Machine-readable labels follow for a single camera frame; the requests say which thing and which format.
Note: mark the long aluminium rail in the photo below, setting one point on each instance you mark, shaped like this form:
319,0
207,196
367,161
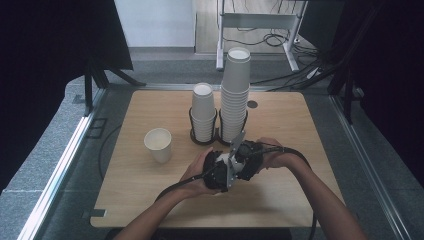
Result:
66,150
366,166

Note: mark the person's right hand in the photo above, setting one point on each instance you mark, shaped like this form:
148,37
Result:
276,158

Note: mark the short aluminium rail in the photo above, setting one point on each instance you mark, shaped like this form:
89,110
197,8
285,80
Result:
166,86

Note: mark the white metal desk frame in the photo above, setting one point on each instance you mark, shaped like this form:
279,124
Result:
256,20

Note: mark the tall stack of paper cups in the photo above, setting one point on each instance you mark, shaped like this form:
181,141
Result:
235,86

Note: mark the black metal stand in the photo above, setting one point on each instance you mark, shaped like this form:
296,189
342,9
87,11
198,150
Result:
348,100

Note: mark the white paper cup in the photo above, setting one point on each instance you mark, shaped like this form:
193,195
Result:
222,157
158,140

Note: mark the white power strip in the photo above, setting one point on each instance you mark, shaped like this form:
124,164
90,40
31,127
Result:
313,72

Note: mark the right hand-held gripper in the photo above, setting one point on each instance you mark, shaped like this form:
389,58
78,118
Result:
250,156

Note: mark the dark curtain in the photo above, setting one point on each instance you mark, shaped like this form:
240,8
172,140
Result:
393,83
50,66

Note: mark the person's left hand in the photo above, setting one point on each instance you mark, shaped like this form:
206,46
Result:
193,180

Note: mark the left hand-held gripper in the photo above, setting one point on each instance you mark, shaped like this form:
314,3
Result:
213,176

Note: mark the black tripod stand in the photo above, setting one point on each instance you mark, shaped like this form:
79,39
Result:
88,93

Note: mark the short stack of paper cups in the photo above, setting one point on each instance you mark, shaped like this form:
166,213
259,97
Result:
202,106

